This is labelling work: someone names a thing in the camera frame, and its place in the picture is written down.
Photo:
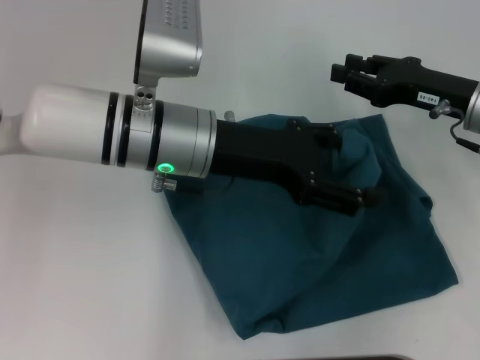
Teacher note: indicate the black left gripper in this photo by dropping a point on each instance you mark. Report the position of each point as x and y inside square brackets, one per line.
[262, 150]

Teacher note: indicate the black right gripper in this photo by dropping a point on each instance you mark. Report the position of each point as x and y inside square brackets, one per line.
[420, 86]

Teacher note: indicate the teal T-shirt with beige print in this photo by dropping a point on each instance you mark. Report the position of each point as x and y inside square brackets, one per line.
[281, 255]

